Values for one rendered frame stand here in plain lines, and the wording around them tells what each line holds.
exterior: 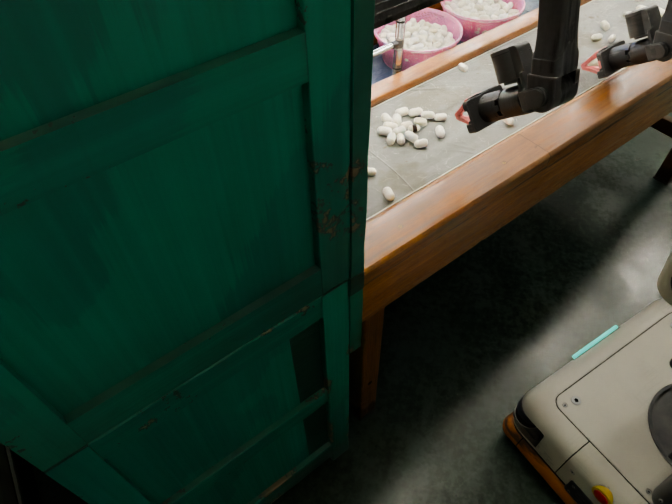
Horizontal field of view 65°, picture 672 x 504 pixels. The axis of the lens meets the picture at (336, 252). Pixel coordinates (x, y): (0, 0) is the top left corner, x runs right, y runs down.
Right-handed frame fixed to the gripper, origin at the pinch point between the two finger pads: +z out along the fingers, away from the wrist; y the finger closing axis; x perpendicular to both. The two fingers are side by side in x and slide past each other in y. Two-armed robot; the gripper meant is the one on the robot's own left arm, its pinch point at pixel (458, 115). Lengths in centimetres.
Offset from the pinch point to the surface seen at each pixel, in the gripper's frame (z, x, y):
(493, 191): -5.2, 17.2, 2.4
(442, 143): 11.5, 5.9, -2.3
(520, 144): -0.5, 12.6, -13.8
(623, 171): 56, 64, -124
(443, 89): 23.8, -4.6, -18.5
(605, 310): 27, 89, -56
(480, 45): 27.3, -10.9, -39.4
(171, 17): -44, -25, 64
